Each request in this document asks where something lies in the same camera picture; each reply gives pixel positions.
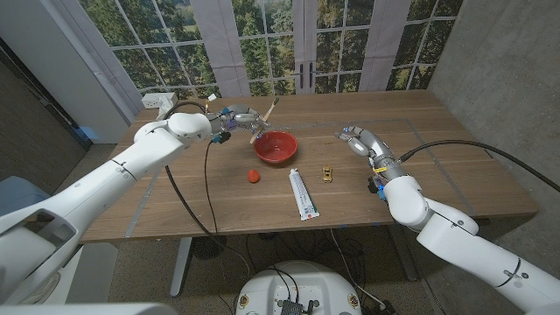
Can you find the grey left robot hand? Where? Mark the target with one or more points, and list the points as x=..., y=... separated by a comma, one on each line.
x=238, y=118

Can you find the red bowl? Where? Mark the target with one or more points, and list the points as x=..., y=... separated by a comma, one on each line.
x=275, y=148

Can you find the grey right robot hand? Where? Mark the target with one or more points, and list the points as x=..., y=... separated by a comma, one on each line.
x=376, y=149

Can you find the yellow toy car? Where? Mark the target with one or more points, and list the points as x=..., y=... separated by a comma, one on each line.
x=327, y=173

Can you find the white toothpaste tube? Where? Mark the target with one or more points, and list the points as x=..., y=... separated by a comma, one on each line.
x=303, y=194

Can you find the crumpled white tissue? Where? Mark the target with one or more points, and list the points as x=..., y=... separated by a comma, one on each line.
x=165, y=107

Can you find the printed window backdrop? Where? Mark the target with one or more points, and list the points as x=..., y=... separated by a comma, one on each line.
x=262, y=44

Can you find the wooden toothbrush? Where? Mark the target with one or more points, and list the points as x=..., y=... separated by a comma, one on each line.
x=269, y=111

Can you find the blue chair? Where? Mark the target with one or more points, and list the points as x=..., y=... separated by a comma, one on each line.
x=17, y=192

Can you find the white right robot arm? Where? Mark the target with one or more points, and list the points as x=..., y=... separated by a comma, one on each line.
x=464, y=249

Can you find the white table leg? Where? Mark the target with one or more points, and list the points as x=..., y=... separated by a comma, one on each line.
x=180, y=267

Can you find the red toy strawberry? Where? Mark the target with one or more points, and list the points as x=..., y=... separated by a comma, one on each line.
x=253, y=176

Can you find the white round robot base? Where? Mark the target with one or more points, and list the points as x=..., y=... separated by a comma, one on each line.
x=297, y=284

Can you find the white power strip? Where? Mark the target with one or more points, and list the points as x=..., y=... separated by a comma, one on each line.
x=151, y=100

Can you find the black round floor fan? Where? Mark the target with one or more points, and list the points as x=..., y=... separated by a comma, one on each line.
x=208, y=247

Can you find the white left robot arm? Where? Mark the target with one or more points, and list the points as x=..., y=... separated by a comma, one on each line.
x=109, y=184

